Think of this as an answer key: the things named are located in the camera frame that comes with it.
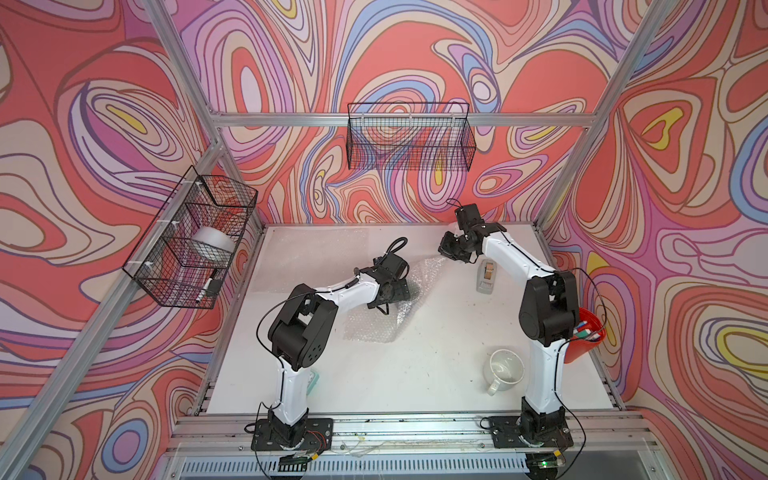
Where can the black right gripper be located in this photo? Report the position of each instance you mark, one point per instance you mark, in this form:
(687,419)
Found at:
(445,248)

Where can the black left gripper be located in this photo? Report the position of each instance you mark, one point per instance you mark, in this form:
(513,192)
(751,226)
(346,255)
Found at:
(402,291)

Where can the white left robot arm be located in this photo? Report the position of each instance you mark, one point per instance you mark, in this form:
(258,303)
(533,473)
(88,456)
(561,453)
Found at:
(302,327)

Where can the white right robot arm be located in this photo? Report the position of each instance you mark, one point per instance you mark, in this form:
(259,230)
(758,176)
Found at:
(549,310)

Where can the grey tape dispenser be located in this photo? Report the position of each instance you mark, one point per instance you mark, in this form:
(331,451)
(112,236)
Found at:
(486,277)

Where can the white mug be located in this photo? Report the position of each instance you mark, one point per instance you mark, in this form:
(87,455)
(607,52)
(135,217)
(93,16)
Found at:
(503,370)

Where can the teal alarm clock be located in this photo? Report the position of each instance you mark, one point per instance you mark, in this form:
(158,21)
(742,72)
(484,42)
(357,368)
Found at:
(313,379)

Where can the red pen cup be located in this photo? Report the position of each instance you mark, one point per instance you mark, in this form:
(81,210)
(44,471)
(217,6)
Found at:
(588,334)

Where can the white tape roll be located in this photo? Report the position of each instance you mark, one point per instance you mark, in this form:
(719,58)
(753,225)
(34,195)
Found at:
(213,245)

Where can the black marker in basket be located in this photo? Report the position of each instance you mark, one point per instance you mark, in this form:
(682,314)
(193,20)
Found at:
(206,290)

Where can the back wire basket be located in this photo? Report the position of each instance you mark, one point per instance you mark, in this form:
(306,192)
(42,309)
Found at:
(410,136)

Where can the wire basket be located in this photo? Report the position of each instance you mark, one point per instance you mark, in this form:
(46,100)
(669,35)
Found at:
(185,258)
(410,136)

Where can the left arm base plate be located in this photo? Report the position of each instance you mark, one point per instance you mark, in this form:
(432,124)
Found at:
(312,435)

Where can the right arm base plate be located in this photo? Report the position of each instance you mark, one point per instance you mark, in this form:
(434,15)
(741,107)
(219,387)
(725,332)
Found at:
(548,431)

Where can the left wire basket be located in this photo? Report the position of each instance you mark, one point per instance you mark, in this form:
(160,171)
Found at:
(185,258)

